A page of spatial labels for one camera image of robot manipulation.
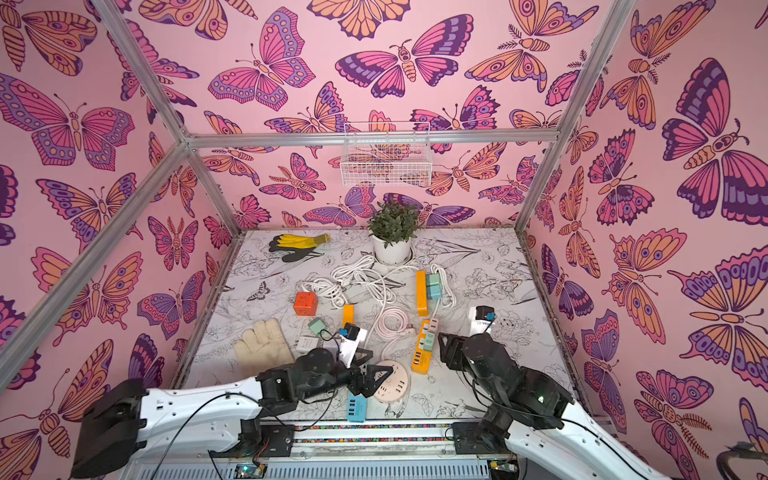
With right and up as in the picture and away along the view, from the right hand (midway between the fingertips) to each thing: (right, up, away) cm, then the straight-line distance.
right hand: (443, 341), depth 71 cm
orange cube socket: (-39, +5, +24) cm, 46 cm away
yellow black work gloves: (-47, +24, +43) cm, 68 cm away
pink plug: (0, 0, +15) cm, 15 cm away
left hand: (-14, -6, +1) cm, 15 cm away
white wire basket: (-14, +53, +25) cm, 60 cm away
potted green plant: (-12, +29, +23) cm, 39 cm away
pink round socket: (-12, -15, +9) cm, 21 cm away
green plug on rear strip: (+2, +12, +30) cm, 32 cm away
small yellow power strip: (-3, -9, +13) cm, 16 cm away
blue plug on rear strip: (+2, +8, +27) cm, 29 cm away
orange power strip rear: (-2, +8, +26) cm, 28 cm away
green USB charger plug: (-35, -1, +21) cm, 41 cm away
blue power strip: (-21, -19, +5) cm, 29 cm away
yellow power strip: (-26, +2, +24) cm, 35 cm away
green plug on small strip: (-2, -4, +12) cm, 13 cm away
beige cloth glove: (-50, -7, +17) cm, 53 cm away
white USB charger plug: (-37, -6, +17) cm, 41 cm away
